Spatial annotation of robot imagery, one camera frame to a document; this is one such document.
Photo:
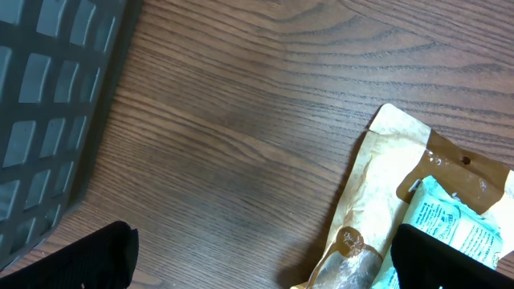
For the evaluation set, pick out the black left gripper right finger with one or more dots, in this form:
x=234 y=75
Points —
x=423 y=262

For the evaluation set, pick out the dark grey plastic basket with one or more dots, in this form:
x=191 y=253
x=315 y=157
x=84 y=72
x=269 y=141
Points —
x=60 y=64

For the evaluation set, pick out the brown snack bag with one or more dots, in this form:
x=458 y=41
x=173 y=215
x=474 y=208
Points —
x=397 y=152

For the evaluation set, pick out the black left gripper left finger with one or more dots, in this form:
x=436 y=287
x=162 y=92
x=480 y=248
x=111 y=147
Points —
x=105 y=259

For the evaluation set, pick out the teal wet wipes pack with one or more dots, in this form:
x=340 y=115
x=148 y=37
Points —
x=444 y=217

